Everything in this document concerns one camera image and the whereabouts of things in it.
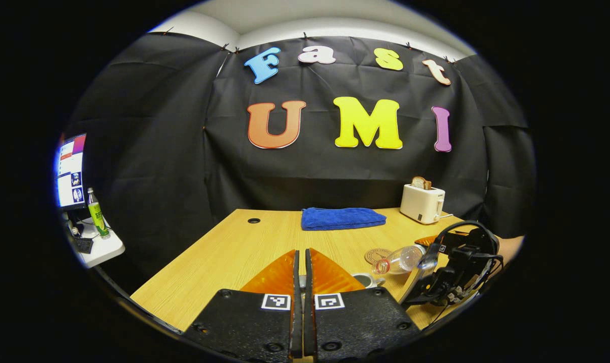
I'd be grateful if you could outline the round brown coaster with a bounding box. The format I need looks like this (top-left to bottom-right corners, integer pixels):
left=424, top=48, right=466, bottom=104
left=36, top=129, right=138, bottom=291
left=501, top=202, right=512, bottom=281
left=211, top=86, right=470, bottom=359
left=364, top=248, right=394, bottom=265

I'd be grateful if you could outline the folded blue towel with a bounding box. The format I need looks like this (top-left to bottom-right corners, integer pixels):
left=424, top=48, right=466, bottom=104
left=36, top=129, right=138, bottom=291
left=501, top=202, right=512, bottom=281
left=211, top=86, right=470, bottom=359
left=301, top=207, right=387, bottom=231

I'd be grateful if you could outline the black backdrop cloth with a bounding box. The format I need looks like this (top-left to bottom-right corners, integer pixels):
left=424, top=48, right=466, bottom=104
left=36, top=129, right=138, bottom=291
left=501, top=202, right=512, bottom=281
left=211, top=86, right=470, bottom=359
left=65, top=31, right=536, bottom=280

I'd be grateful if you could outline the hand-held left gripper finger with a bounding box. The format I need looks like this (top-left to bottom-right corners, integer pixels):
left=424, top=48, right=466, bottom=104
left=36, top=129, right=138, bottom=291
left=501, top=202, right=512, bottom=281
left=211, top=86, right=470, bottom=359
left=304, top=248, right=421, bottom=362
left=184, top=250, right=304, bottom=362

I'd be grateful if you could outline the green drink bottle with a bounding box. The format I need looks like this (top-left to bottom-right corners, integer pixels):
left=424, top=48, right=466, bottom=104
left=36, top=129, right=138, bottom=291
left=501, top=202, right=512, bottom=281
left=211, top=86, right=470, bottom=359
left=87, top=188, right=110, bottom=239

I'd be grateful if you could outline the computer monitor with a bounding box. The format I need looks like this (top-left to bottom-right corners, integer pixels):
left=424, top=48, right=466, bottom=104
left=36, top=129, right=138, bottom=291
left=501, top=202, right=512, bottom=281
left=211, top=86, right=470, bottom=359
left=57, top=133, right=87, bottom=211

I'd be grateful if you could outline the white toaster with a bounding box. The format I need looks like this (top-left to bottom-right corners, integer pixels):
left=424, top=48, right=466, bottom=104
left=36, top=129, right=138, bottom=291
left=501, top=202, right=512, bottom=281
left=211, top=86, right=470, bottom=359
left=400, top=184, right=446, bottom=225

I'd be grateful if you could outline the clear plastic water bottle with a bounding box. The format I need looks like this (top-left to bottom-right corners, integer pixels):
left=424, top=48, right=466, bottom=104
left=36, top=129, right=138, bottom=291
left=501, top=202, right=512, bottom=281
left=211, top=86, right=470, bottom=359
left=372, top=245, right=439, bottom=275

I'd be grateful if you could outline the white side table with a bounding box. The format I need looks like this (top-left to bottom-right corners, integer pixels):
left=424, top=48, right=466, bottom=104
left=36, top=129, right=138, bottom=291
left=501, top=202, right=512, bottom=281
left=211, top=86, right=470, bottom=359
left=75, top=222, right=126, bottom=269

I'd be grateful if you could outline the white floral teacup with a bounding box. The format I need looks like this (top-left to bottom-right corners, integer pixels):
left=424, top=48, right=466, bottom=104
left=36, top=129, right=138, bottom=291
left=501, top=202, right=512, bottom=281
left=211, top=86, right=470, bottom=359
left=351, top=272, right=386, bottom=290

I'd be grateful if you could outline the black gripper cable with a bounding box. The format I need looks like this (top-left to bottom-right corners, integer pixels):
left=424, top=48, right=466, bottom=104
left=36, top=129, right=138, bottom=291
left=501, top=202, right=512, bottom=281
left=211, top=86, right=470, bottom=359
left=432, top=220, right=505, bottom=283

